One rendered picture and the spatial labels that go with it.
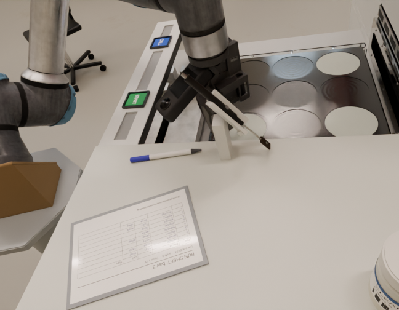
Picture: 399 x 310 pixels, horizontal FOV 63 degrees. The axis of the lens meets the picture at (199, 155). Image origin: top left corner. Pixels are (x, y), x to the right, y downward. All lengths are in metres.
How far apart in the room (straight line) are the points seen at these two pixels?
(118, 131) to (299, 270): 0.47
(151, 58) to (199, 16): 0.46
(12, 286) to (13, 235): 1.09
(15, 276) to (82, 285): 1.47
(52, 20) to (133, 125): 0.33
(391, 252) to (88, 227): 0.44
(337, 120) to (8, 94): 0.75
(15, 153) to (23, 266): 1.21
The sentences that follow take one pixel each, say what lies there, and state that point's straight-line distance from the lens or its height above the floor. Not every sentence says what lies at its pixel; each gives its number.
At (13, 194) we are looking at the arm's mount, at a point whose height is 0.89.
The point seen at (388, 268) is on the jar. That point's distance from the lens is 0.39.
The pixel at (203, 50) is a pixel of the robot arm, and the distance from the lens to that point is 0.55.
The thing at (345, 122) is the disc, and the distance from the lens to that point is 0.74.
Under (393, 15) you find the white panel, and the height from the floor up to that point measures 1.00.
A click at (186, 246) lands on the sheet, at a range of 0.50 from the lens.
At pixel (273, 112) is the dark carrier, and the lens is 0.77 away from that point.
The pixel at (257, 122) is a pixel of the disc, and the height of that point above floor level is 0.90.
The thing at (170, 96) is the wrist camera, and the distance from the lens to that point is 0.60.
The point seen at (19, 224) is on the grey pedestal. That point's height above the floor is 0.82.
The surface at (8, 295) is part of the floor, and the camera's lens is 1.97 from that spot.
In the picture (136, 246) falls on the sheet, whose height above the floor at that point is 0.97.
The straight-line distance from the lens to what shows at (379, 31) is 0.95.
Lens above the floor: 1.40
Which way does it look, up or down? 46 degrees down
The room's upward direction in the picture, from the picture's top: 18 degrees counter-clockwise
